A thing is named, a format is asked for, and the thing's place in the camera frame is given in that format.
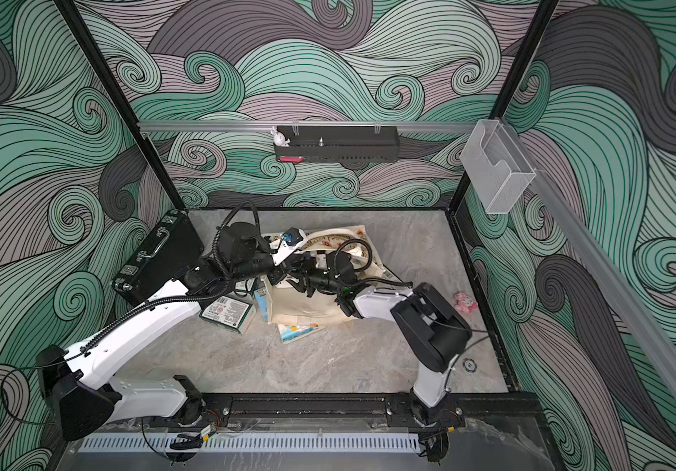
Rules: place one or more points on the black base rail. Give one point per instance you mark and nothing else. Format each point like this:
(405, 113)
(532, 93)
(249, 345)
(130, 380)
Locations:
(393, 410)

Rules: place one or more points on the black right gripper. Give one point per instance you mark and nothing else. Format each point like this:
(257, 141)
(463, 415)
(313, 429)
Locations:
(306, 275)

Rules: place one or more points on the blue dog tissue pack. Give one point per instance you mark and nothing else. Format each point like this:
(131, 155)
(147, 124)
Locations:
(263, 300)

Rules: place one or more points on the clear acrylic wall box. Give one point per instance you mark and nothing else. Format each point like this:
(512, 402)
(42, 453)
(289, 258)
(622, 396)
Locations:
(497, 165)

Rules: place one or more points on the white slotted cable duct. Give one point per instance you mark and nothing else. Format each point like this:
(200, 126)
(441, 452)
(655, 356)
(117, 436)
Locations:
(255, 442)

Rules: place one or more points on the round sticker on table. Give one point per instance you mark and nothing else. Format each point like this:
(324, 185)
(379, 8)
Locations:
(470, 365)

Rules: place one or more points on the green tissue pack left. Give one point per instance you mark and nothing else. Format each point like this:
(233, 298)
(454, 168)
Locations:
(232, 314)

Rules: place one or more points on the black wall shelf tray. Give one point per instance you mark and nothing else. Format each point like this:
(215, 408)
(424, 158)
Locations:
(348, 145)

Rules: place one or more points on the black corner frame post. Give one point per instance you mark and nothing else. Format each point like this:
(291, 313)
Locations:
(73, 19)
(524, 56)

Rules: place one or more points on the black corner frame post left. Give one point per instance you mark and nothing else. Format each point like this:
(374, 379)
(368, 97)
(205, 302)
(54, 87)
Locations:
(73, 19)

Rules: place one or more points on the floral canvas tote bag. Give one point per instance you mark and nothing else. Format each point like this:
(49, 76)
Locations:
(290, 307)

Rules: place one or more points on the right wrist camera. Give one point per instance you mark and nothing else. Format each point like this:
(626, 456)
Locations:
(340, 268)

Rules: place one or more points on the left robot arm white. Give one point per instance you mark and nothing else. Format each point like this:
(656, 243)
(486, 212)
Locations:
(80, 385)

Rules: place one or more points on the pink toy figure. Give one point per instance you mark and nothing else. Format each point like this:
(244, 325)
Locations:
(465, 304)

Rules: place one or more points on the black briefcase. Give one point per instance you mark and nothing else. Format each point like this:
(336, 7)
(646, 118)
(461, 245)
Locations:
(169, 248)

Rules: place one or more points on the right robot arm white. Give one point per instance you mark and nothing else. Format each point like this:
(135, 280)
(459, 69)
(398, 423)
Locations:
(432, 328)

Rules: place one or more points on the black corner frame post right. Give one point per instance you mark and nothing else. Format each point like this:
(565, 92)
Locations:
(524, 56)

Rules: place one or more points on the white rabbit figurine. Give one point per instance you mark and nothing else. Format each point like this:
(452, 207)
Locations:
(279, 139)

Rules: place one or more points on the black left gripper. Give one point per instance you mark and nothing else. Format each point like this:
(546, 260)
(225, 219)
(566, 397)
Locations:
(261, 246)

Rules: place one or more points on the aluminium wall rail right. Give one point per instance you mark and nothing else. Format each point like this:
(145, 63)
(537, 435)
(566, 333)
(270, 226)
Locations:
(615, 201)

